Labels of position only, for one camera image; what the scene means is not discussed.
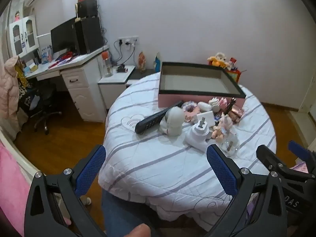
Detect red orange box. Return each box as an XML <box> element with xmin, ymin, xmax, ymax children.
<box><xmin>226</xmin><ymin>68</ymin><xmax>241</xmax><ymax>84</ymax></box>

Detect bottle with orange cap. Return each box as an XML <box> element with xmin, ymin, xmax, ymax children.
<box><xmin>102</xmin><ymin>51</ymin><xmax>113</xmax><ymax>77</ymax></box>

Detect pink white block figure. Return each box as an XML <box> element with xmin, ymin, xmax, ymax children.
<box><xmin>209</xmin><ymin>97</ymin><xmax>229</xmax><ymax>113</ymax></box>

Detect pink padded jacket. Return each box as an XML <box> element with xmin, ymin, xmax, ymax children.
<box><xmin>0</xmin><ymin>55</ymin><xmax>21</xmax><ymax>134</ymax></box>

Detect person's left hand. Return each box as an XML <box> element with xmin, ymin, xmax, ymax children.
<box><xmin>123</xmin><ymin>223</ymin><xmax>151</xmax><ymax>237</ymax></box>

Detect pink blanket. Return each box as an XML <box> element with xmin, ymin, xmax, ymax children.
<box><xmin>0</xmin><ymin>141</ymin><xmax>32</xmax><ymax>237</ymax></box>

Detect clear glass bottle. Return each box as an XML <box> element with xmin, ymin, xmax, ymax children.
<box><xmin>221</xmin><ymin>133</ymin><xmax>240</xmax><ymax>156</ymax></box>

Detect rose gold cylinder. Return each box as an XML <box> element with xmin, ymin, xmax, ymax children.
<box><xmin>228</xmin><ymin>107</ymin><xmax>245</xmax><ymax>122</ymax></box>

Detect black computer monitor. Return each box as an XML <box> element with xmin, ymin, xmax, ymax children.
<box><xmin>50</xmin><ymin>17</ymin><xmax>77</xmax><ymax>53</ymax></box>

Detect white bed frame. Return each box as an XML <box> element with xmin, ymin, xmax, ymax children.
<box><xmin>0</xmin><ymin>126</ymin><xmax>41</xmax><ymax>176</ymax></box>

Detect white round-headed figurine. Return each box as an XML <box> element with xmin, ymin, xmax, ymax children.
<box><xmin>159</xmin><ymin>106</ymin><xmax>184</xmax><ymax>136</ymax></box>

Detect white wall outlet strip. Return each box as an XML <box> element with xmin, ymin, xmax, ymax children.
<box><xmin>118</xmin><ymin>37</ymin><xmax>139</xmax><ymax>46</ymax></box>

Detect pink box with black rim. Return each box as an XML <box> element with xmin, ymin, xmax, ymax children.
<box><xmin>158</xmin><ymin>62</ymin><xmax>247</xmax><ymax>108</ymax></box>

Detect orange figurine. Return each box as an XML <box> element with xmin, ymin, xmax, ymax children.
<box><xmin>138</xmin><ymin>51</ymin><xmax>147</xmax><ymax>73</ymax></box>

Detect person's leg in jeans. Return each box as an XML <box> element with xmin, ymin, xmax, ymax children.
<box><xmin>101</xmin><ymin>190</ymin><xmax>161</xmax><ymax>237</ymax></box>

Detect white desk with drawers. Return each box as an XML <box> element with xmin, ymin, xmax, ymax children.
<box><xmin>23</xmin><ymin>45</ymin><xmax>110</xmax><ymax>122</ymax></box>

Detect small doll figurine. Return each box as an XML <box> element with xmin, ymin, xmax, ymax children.
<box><xmin>212</xmin><ymin>115</ymin><xmax>234</xmax><ymax>142</ymax></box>

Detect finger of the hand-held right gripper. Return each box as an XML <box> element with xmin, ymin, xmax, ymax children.
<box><xmin>256</xmin><ymin>145</ymin><xmax>297</xmax><ymax>178</ymax></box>
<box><xmin>288</xmin><ymin>140</ymin><xmax>316</xmax><ymax>176</ymax></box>

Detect black speaker box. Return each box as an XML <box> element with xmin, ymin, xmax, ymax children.
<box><xmin>76</xmin><ymin>0</ymin><xmax>98</xmax><ymax>19</ymax></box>

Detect black remote control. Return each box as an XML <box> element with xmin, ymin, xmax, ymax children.
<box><xmin>135</xmin><ymin>100</ymin><xmax>184</xmax><ymax>134</ymax></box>

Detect white rectangular charger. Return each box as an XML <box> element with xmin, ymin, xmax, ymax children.
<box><xmin>196</xmin><ymin>111</ymin><xmax>215</xmax><ymax>126</ymax></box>

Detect white nightstand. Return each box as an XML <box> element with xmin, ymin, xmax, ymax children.
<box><xmin>97</xmin><ymin>65</ymin><xmax>136</xmax><ymax>110</ymax></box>

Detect black computer tower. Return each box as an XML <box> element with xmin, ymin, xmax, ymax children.
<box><xmin>74</xmin><ymin>17</ymin><xmax>103</xmax><ymax>55</ymax></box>

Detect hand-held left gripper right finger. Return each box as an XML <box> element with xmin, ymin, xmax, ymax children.
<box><xmin>206</xmin><ymin>144</ymin><xmax>288</xmax><ymax>237</ymax></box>

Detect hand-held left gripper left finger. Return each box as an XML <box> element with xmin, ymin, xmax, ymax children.
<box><xmin>24</xmin><ymin>144</ymin><xmax>106</xmax><ymax>237</ymax></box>

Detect round table with striped cloth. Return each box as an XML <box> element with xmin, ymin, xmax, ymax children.
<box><xmin>98</xmin><ymin>71</ymin><xmax>277</xmax><ymax>221</ymax></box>

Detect dark gold-trimmed lipstick case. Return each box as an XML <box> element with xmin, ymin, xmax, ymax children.
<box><xmin>223</xmin><ymin>98</ymin><xmax>237</xmax><ymax>114</ymax></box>

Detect black office chair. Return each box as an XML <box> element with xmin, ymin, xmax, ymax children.
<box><xmin>21</xmin><ymin>81</ymin><xmax>62</xmax><ymax>135</ymax></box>

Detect white glass-door cabinet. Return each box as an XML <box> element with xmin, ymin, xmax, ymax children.
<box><xmin>6</xmin><ymin>15</ymin><xmax>40</xmax><ymax>57</ymax></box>

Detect pink block cake toy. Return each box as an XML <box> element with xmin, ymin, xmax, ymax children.
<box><xmin>181</xmin><ymin>101</ymin><xmax>200</xmax><ymax>121</ymax></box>

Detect white earbuds case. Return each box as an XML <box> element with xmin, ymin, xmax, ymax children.
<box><xmin>197</xmin><ymin>101</ymin><xmax>213</xmax><ymax>111</ymax></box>

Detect red papers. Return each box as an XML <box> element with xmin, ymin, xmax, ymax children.
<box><xmin>48</xmin><ymin>52</ymin><xmax>79</xmax><ymax>67</ymax></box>

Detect yellow white plush toy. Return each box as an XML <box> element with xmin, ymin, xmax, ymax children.
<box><xmin>207</xmin><ymin>52</ymin><xmax>229</xmax><ymax>68</ymax></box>

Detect white plug adapter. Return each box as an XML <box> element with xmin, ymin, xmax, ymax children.
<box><xmin>185</xmin><ymin>117</ymin><xmax>216</xmax><ymax>152</ymax></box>

